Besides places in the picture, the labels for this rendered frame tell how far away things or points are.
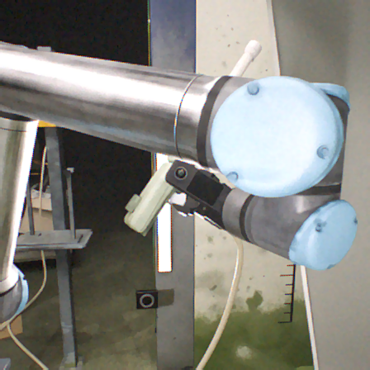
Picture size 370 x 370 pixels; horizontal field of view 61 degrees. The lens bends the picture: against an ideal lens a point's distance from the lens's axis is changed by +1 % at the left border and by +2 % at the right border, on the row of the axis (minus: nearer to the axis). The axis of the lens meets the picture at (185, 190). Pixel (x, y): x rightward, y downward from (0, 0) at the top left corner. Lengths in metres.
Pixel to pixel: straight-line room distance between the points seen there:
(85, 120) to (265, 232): 0.26
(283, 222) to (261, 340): 1.40
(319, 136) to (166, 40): 1.18
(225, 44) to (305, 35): 0.53
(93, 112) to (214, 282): 1.28
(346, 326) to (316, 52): 0.83
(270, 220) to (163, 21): 1.10
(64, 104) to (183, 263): 1.18
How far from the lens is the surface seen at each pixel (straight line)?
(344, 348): 1.24
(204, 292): 1.55
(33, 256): 3.14
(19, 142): 0.74
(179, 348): 1.70
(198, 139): 0.27
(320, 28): 0.96
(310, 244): 0.38
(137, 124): 0.30
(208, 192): 0.52
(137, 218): 0.61
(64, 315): 1.87
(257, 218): 0.43
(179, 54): 1.37
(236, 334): 1.71
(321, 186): 0.39
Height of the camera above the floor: 1.28
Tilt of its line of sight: 11 degrees down
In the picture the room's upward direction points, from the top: straight up
